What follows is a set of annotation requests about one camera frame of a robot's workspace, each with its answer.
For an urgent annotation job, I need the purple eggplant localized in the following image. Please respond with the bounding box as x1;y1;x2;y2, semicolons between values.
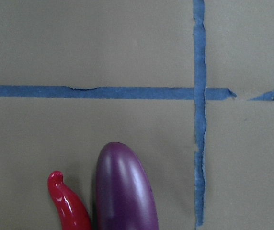
95;142;159;230

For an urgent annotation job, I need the red chili pepper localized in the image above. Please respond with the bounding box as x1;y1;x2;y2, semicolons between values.
47;171;92;230

